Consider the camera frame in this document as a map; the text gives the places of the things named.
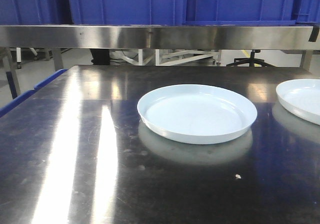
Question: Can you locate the black tape strip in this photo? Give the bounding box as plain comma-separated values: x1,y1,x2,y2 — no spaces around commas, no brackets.
308,25,320,42

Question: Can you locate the left blue plastic crate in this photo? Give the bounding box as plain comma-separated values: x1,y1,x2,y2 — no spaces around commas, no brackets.
0,0,72,25

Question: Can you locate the black office chair base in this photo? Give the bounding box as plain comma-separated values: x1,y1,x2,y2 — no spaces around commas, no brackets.
226,49,273,67

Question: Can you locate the blue plastic crate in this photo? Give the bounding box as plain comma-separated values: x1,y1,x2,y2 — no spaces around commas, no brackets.
69,0,186,26
0,0,72,25
185,0,295,26

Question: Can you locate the white metal frame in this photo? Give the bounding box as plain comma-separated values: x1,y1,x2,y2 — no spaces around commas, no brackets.
114,49,222,66

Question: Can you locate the steel shelf leg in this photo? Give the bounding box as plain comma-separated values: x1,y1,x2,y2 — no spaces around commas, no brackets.
51,48,64,71

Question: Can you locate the middle blue plastic crate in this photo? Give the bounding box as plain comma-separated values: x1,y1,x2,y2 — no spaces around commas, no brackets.
69,0,186,26

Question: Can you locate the white round plate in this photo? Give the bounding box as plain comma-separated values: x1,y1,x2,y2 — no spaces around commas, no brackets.
276,79,320,125
137,84,258,145

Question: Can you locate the stainless steel shelf rail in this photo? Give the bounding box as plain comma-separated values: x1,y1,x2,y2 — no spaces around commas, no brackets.
0,25,320,50

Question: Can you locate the far right blue crate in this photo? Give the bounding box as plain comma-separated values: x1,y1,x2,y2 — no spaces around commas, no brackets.
292,0,320,24

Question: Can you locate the right blue plastic crate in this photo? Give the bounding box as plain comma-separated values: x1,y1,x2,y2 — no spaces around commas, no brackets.
185,0,295,26

